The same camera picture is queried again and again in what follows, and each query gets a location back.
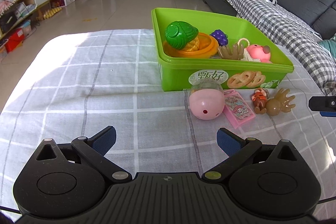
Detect pink capsule ball toy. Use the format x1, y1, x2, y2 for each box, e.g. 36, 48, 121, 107
189, 80, 225, 121

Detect pink pig toy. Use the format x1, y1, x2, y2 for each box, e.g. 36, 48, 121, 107
237, 38, 272, 64

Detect brown rubber octopus toy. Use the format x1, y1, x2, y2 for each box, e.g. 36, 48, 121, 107
218, 43, 245, 60

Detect orange yellow toy bowl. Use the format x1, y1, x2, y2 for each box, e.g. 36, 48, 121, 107
163, 32, 219, 59

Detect purple toy grapes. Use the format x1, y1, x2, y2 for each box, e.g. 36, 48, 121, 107
210, 30, 228, 46

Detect yellow toy corn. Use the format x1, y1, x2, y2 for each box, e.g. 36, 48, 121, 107
165, 21, 200, 52

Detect pink card pack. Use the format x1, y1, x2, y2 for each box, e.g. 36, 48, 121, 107
223, 89, 255, 129

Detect brown rubber hand toy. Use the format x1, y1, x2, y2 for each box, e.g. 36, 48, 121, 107
265, 88, 295, 116

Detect small brown figurine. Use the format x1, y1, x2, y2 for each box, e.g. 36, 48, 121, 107
251, 88, 269, 114

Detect teal patterned cushion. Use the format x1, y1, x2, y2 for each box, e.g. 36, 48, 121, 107
319, 35, 336, 58

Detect grey checked tablecloth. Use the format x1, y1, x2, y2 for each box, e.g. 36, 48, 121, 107
0, 28, 336, 217

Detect grey plaid sofa cover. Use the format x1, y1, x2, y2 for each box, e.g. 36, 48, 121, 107
226, 0, 335, 96

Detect green plastic cookie box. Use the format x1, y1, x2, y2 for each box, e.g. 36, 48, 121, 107
151, 8, 294, 92

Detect white tv cabinet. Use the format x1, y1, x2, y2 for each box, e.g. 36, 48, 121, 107
1, 0, 50, 39

